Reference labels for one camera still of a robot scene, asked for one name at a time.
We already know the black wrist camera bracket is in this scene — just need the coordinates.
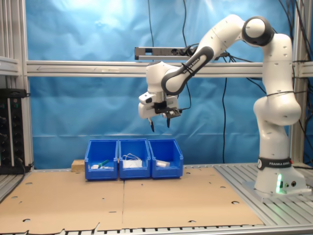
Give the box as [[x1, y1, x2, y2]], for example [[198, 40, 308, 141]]
[[154, 101, 183, 119]]

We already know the black hanging cable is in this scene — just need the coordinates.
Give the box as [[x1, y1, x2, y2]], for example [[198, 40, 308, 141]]
[[182, 0, 188, 47], [147, 0, 155, 47], [222, 77, 228, 164]]

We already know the blue plastic storage bin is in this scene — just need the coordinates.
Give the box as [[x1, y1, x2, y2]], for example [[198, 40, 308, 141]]
[[148, 139, 184, 179], [84, 139, 120, 181], [118, 139, 152, 180]]

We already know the wide aluminium frame post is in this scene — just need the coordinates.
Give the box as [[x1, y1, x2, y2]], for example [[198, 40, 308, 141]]
[[0, 0, 34, 169]]

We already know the pale green face mask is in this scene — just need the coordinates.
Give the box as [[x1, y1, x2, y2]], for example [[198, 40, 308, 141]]
[[122, 153, 144, 169]]

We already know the slim aluminium frame post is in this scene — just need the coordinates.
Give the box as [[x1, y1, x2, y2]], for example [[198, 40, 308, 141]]
[[290, 0, 310, 165]]

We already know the horizontal aluminium frame beam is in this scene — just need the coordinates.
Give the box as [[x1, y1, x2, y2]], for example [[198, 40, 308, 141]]
[[26, 60, 298, 78]]

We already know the black electrical rack unit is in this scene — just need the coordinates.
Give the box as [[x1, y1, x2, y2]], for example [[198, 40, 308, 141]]
[[0, 88, 31, 175]]

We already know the OSB wood board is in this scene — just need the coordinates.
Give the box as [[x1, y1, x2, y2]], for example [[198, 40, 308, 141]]
[[71, 159, 86, 172]]

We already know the short aluminium side rail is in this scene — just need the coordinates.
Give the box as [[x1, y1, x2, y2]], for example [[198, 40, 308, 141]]
[[0, 55, 20, 75]]

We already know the black camera cable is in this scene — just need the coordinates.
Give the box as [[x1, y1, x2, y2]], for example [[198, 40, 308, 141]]
[[178, 82, 192, 112]]

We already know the bundle of black cables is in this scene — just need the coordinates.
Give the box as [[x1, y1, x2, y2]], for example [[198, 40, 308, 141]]
[[278, 0, 313, 162]]

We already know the silver base mounting plate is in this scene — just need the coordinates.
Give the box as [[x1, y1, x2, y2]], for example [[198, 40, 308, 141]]
[[242, 180, 313, 204]]

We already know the black base cable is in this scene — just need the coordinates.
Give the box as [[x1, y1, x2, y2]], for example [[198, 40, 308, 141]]
[[291, 163, 313, 170]]

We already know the silver power strip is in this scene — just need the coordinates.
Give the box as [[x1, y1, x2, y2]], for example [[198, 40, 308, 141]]
[[134, 46, 200, 61]]

